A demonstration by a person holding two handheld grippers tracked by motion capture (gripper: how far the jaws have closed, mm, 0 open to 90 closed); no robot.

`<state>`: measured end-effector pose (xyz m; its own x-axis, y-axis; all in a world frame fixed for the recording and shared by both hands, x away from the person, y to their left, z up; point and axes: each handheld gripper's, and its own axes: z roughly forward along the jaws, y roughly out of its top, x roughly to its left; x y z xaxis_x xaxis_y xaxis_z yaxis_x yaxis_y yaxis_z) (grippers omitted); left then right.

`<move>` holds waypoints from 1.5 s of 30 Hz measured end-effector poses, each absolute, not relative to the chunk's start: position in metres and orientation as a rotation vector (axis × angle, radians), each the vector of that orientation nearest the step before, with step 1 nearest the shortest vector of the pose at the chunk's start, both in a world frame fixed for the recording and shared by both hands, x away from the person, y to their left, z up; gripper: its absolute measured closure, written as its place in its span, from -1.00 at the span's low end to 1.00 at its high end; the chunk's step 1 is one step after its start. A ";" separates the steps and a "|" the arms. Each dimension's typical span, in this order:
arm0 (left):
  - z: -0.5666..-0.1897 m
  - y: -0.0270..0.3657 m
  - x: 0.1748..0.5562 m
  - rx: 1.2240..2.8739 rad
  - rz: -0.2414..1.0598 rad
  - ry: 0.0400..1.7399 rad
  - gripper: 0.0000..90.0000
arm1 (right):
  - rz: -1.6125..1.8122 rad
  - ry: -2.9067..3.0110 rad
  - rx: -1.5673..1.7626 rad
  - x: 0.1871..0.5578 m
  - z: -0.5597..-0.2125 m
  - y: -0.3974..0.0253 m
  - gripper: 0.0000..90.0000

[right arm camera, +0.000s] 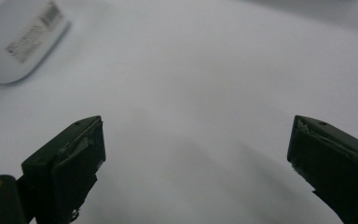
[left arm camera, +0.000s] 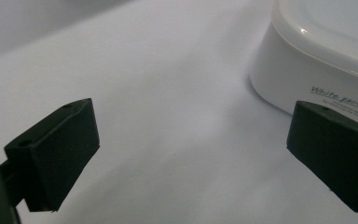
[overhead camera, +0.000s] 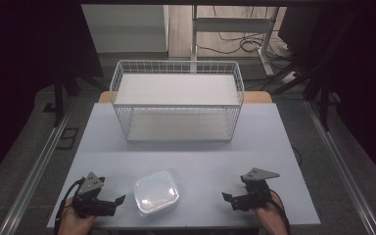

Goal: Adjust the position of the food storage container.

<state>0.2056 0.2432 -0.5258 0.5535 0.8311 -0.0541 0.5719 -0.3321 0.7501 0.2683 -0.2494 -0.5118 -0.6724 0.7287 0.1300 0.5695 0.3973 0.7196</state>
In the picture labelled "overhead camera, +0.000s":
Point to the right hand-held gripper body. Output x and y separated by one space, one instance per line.
256 192

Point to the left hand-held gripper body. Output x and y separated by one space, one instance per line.
89 202

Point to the clear plastic lidded container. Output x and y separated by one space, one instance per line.
156 193

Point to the person's left hand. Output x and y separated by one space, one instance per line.
75 223

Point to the person's right hand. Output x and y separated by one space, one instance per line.
269 217

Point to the pale blue table mat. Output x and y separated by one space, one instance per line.
261 153

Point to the black metal stand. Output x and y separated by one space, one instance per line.
323 94
58 94

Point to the white power strip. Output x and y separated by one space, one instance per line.
289 77

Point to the dark curtain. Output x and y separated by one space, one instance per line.
372 91
16 81

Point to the white cabinet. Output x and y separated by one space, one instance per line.
127 29

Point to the metal floor rail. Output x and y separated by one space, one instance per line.
342 166
36 166

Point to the white metal desk frame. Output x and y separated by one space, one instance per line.
231 24

